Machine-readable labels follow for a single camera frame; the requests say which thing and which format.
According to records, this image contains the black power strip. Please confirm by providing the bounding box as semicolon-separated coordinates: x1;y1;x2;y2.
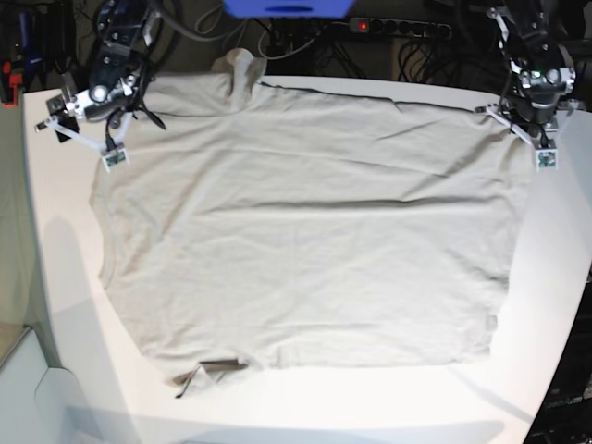
348;18;453;40

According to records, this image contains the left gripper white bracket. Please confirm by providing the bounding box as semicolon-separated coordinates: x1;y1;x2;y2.
474;99;581;170

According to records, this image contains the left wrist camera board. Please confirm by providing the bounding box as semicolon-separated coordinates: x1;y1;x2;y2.
536;149;558;171

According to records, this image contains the red black tool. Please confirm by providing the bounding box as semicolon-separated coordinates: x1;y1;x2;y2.
1;60;23;107

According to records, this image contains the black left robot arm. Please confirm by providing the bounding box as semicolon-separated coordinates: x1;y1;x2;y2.
475;1;581;170

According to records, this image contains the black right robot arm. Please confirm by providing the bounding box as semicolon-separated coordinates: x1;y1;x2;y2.
35;1;162;171

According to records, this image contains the beige t-shirt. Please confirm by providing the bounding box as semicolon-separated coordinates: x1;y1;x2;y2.
91;52;534;388

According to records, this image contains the blue plastic box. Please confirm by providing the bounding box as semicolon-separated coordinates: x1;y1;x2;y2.
223;0;354;19

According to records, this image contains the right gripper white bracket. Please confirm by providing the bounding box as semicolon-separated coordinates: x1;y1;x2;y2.
35;90;132;173

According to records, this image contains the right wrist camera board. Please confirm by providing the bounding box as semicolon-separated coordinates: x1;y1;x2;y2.
102;147;130;173

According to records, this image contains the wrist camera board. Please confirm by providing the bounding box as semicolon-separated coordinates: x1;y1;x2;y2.
102;147;130;173
536;149;558;171

